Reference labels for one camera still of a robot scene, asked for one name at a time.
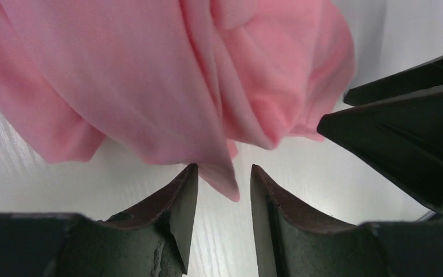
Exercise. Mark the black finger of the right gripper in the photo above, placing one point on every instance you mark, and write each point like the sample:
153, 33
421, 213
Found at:
401, 138
423, 76

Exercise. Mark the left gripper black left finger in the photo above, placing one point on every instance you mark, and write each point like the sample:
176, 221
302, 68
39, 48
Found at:
151, 238

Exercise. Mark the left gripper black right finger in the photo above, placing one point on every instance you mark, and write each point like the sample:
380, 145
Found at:
293, 238

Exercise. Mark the pink t-shirt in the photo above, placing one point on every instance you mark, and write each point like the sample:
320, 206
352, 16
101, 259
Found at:
175, 81

